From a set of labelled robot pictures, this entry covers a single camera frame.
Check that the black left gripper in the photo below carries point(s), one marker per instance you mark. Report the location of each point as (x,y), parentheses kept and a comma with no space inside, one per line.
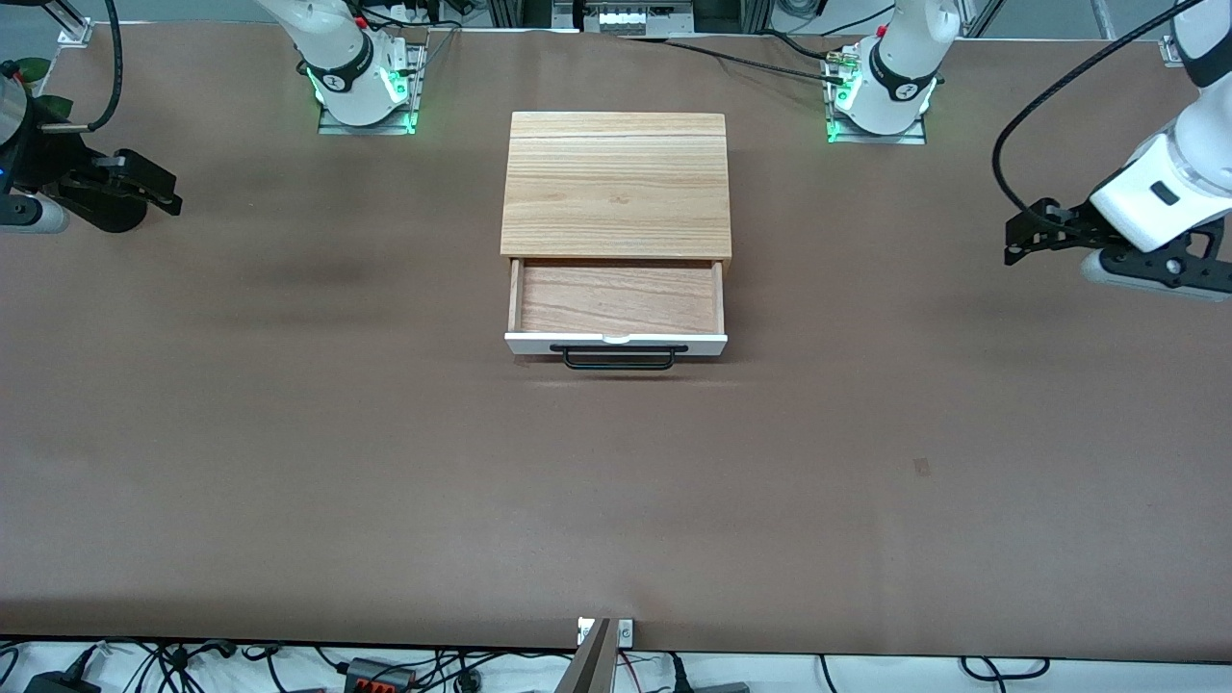
(1075,222)

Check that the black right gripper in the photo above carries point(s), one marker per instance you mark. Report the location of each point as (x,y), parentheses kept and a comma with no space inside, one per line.
(50,166)

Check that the wooden drawer with white front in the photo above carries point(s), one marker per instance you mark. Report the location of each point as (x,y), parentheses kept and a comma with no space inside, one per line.
(616,298)

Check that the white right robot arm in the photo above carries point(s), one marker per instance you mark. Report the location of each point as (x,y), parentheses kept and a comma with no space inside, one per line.
(346,87)

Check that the light wooden drawer cabinet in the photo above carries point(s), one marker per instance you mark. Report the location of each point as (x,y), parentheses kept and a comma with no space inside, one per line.
(616,183)

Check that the red rose with green leaves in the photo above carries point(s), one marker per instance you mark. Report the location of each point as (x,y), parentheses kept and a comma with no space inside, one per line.
(34,69)

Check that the white power strip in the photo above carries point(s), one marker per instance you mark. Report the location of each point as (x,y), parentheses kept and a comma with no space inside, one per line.
(626,19)

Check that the black power adapter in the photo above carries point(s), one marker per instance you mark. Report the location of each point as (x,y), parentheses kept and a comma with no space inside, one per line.
(60,683)

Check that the black box with red connectors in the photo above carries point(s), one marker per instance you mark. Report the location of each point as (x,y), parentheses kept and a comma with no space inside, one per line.
(377,676)

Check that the black plug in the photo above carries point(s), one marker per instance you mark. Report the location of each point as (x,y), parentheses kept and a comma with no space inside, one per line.
(680,674)

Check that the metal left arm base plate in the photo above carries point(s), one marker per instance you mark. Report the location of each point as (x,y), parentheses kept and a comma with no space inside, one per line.
(919,135)

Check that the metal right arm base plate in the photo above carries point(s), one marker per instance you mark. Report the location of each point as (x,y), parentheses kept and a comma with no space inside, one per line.
(416,87)

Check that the small metal edge bracket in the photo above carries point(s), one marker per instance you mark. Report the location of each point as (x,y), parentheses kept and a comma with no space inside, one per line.
(626,632)

